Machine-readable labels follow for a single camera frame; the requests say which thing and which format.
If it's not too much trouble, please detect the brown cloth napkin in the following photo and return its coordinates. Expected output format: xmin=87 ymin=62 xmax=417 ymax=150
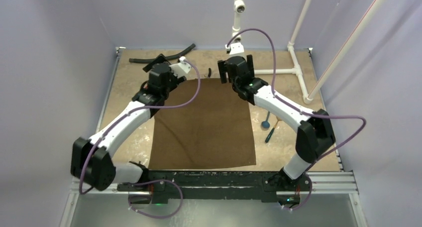
xmin=148 ymin=78 xmax=256 ymax=170

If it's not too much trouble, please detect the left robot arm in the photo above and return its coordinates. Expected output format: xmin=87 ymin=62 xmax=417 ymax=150
xmin=70 ymin=54 xmax=192 ymax=195

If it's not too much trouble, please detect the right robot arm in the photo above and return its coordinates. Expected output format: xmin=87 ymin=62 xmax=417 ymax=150
xmin=217 ymin=55 xmax=336 ymax=191

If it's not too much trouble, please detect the blue spoon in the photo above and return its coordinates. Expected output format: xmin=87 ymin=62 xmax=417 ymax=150
xmin=261 ymin=112 xmax=271 ymax=129

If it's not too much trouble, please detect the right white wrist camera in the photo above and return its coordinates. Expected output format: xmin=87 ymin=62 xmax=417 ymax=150
xmin=225 ymin=42 xmax=246 ymax=58

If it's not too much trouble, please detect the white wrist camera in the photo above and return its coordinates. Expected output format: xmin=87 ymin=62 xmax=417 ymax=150
xmin=170 ymin=56 xmax=192 ymax=78
xmin=225 ymin=42 xmax=246 ymax=58

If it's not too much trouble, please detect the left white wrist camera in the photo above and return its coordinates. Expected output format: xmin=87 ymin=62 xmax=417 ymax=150
xmin=170 ymin=56 xmax=192 ymax=78

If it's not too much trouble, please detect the black rubber hose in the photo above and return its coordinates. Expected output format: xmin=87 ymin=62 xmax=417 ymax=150
xmin=128 ymin=43 xmax=197 ymax=65

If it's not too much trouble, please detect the white PVC pipe frame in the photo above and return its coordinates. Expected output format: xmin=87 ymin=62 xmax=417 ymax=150
xmin=228 ymin=0 xmax=395 ymax=105

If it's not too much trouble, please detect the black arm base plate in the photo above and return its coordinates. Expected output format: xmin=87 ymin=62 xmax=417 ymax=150
xmin=117 ymin=170 xmax=312 ymax=204

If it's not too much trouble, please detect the aluminium frame rail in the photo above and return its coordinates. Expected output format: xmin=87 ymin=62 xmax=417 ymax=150
xmin=59 ymin=49 xmax=367 ymax=227

